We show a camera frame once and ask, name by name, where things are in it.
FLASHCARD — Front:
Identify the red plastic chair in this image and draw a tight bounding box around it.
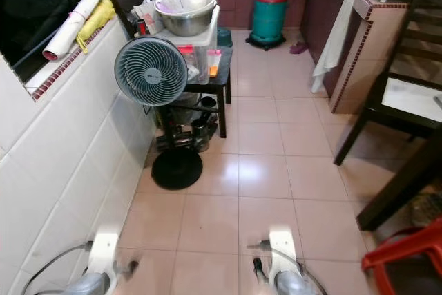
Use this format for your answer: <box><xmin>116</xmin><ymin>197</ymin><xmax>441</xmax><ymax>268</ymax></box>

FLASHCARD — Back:
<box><xmin>361</xmin><ymin>225</ymin><xmax>442</xmax><ymax>295</ymax></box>

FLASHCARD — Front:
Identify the dark wooden table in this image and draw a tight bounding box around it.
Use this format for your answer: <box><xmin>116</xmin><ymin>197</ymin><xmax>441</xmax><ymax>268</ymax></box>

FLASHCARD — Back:
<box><xmin>356</xmin><ymin>132</ymin><xmax>442</xmax><ymax>233</ymax></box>

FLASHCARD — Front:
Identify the dark wooden chair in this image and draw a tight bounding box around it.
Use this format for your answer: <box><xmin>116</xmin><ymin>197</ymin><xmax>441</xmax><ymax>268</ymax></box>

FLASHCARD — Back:
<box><xmin>109</xmin><ymin>0</ymin><xmax>233</xmax><ymax>140</ymax></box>

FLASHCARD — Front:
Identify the grey standing fan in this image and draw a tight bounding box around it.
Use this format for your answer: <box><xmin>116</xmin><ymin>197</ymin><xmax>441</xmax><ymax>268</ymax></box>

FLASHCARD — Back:
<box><xmin>114</xmin><ymin>35</ymin><xmax>203</xmax><ymax>191</ymax></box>

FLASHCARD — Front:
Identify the clear plastic storage box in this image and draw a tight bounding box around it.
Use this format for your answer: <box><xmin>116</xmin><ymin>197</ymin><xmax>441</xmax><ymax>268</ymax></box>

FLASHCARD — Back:
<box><xmin>182</xmin><ymin>27</ymin><xmax>222</xmax><ymax>86</ymax></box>

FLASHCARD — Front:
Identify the pink slipper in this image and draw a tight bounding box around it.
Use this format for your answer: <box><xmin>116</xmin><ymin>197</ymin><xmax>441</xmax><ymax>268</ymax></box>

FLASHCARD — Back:
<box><xmin>289</xmin><ymin>40</ymin><xmax>309</xmax><ymax>56</ymax></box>

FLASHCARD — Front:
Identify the dark chair with white seat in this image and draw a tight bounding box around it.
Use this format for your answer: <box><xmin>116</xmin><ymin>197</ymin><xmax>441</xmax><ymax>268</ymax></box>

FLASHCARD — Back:
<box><xmin>332</xmin><ymin>0</ymin><xmax>442</xmax><ymax>166</ymax></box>

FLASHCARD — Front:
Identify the tiled kitchen counter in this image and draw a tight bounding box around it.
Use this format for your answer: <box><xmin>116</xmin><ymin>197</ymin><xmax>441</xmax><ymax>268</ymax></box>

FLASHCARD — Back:
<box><xmin>300</xmin><ymin>0</ymin><xmax>413</xmax><ymax>116</ymax></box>

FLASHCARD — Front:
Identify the white hanging cloth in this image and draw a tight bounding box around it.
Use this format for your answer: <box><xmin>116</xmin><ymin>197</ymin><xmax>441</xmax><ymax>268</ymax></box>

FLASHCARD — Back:
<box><xmin>310</xmin><ymin>0</ymin><xmax>365</xmax><ymax>95</ymax></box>

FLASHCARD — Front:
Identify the yellow cloth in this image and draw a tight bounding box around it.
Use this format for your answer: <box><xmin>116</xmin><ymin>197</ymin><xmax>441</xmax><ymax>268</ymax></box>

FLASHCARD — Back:
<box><xmin>75</xmin><ymin>0</ymin><xmax>116</xmax><ymax>53</ymax></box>

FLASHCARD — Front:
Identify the teal gas cylinder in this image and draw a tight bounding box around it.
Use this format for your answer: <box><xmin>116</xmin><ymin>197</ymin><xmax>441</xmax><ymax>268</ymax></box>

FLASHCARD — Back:
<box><xmin>248</xmin><ymin>0</ymin><xmax>291</xmax><ymax>51</ymax></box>

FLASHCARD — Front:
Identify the large steel bowl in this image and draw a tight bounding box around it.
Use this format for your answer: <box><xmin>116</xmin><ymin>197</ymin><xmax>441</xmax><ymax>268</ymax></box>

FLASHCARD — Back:
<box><xmin>154</xmin><ymin>0</ymin><xmax>218</xmax><ymax>38</ymax></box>

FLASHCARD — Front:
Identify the rolled white paper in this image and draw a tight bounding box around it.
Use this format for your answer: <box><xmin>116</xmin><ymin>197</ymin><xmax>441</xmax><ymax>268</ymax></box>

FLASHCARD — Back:
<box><xmin>42</xmin><ymin>0</ymin><xmax>108</xmax><ymax>61</ymax></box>

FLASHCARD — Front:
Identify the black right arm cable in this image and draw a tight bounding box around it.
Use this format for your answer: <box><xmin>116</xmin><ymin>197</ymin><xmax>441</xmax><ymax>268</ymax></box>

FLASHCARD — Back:
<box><xmin>296</xmin><ymin>252</ymin><xmax>329</xmax><ymax>295</ymax></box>

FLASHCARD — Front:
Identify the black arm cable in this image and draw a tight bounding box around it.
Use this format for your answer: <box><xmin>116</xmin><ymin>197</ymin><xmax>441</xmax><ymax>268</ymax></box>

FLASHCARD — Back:
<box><xmin>296</xmin><ymin>252</ymin><xmax>329</xmax><ymax>295</ymax></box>
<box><xmin>21</xmin><ymin>241</ymin><xmax>95</xmax><ymax>295</ymax></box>

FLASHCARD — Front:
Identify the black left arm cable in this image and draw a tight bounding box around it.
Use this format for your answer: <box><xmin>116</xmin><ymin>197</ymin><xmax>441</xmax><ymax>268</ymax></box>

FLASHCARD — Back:
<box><xmin>21</xmin><ymin>241</ymin><xmax>95</xmax><ymax>295</ymax></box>

